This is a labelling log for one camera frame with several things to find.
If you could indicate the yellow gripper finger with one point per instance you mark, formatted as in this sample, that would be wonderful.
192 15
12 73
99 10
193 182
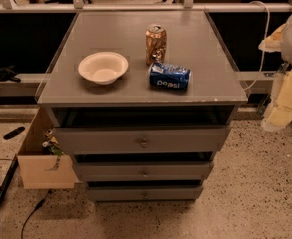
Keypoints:
272 43
278 114

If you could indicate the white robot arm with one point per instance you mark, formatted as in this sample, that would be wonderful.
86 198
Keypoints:
286 42

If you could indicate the grey top drawer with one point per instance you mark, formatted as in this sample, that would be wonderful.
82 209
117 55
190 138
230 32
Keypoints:
113 141

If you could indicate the grey drawer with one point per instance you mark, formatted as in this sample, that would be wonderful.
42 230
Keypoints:
113 141
144 193
143 171

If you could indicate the black cloth on rail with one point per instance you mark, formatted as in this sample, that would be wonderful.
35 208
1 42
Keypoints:
8 74

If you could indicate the blue Pepsi can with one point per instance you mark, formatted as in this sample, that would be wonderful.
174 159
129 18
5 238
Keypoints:
169 76

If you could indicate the grey middle drawer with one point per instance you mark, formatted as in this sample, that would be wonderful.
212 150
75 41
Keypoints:
143 171

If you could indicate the white paper bowl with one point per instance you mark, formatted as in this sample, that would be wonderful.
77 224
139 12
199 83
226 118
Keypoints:
103 68

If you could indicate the grey bottom drawer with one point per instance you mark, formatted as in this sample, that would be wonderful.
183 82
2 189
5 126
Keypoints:
144 193

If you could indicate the gold crushed soda can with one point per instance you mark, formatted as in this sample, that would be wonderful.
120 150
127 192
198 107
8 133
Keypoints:
156 43

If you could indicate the grey drawer cabinet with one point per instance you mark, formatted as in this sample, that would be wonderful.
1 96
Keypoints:
131 102

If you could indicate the cardboard box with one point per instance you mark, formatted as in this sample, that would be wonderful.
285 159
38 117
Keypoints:
39 169

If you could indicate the crumpled items in box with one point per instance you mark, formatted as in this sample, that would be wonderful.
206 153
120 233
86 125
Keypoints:
50 144

